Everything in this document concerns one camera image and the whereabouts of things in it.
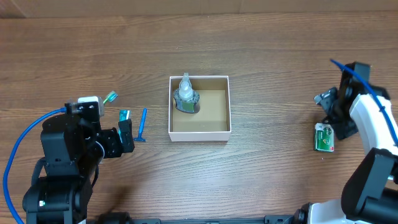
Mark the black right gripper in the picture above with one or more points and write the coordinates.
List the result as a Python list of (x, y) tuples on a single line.
[(344, 131)]

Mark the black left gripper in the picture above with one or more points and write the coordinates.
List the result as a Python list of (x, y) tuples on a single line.
[(115, 149)]

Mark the teal toothpaste tube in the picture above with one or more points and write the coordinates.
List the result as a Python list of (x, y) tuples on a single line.
[(124, 114)]

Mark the green soap pack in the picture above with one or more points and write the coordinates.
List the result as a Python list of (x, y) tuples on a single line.
[(324, 138)]

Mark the clear pump soap bottle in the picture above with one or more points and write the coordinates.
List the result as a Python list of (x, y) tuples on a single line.
[(185, 97)]

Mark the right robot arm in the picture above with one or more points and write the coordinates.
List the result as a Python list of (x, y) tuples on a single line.
[(358, 107)]

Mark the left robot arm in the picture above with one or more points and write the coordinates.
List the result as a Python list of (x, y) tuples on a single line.
[(62, 181)]

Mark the blue disposable razor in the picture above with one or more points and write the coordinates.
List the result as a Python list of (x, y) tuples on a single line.
[(141, 126)]

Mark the green toothbrush with cap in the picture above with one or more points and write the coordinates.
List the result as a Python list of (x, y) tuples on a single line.
[(110, 97)]

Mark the white cardboard box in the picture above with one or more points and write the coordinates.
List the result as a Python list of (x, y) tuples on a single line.
[(213, 121)]

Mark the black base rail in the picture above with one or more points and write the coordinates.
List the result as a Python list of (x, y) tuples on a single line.
[(124, 218)]

